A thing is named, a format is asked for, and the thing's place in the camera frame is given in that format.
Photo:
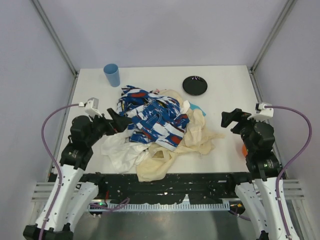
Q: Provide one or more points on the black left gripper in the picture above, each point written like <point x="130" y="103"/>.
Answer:
<point x="110" y="124"/>

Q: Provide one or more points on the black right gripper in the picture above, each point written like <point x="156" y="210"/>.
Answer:
<point x="238" y="122"/>

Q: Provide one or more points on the blue white red patterned cloth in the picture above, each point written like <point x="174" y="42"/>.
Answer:
<point x="155" y="118"/>

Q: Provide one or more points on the teal cloth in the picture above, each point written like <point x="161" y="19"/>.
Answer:
<point x="198" y="108"/>

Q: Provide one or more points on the cream cloth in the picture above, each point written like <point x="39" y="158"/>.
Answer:
<point x="197" y="139"/>

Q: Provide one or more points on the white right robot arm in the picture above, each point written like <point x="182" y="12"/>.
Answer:
<point x="262" y="192"/>

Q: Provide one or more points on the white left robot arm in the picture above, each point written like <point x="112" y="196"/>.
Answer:
<point x="64" y="206"/>

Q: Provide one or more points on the orange plastic cup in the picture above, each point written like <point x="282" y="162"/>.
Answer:
<point x="244" y="150"/>

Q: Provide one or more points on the black round plate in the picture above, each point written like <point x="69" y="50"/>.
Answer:
<point x="194" y="85"/>

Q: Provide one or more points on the blue plastic cup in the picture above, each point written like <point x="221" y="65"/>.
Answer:
<point x="111" y="72"/>

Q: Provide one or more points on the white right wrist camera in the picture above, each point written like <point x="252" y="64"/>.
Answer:
<point x="264" y="112"/>

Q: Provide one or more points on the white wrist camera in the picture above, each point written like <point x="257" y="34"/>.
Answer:
<point x="264" y="112"/>
<point x="91" y="107"/>

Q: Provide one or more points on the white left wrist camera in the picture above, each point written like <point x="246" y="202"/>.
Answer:
<point x="91" y="107"/>

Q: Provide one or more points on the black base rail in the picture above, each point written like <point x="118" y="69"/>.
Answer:
<point x="200" y="188"/>

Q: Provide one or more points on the white slotted cable duct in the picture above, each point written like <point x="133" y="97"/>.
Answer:
<point x="182" y="207"/>

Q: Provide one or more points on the left aluminium frame post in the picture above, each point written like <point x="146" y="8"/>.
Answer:
<point x="51" y="31"/>

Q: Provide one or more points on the aluminium frame post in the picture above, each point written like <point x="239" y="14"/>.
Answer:
<point x="277" y="26"/>
<point x="51" y="31"/>

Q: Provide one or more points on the right aluminium frame post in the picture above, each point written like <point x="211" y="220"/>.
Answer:
<point x="277" y="26"/>

